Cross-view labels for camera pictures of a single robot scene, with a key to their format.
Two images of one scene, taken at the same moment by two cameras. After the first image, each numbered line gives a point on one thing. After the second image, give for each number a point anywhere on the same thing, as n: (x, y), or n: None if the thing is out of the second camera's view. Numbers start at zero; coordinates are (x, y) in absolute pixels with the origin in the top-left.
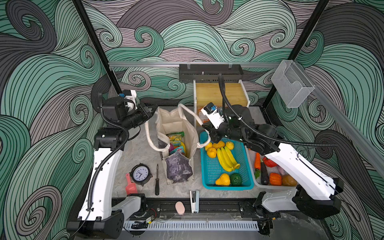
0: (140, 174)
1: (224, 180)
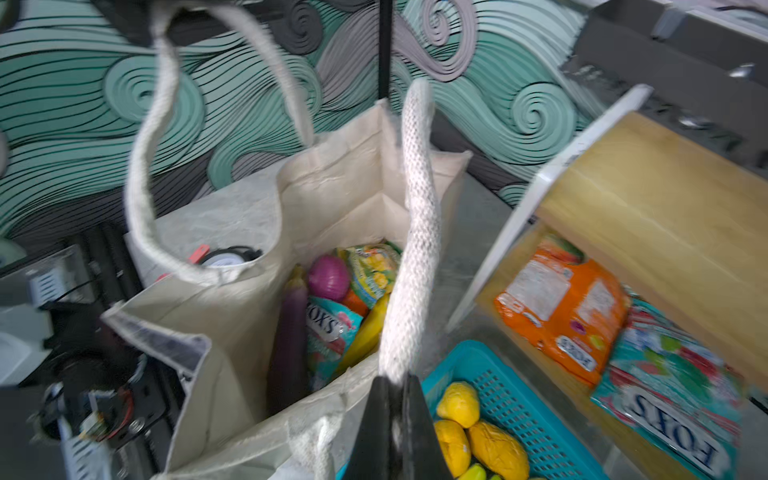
0: (243, 252)
1: None
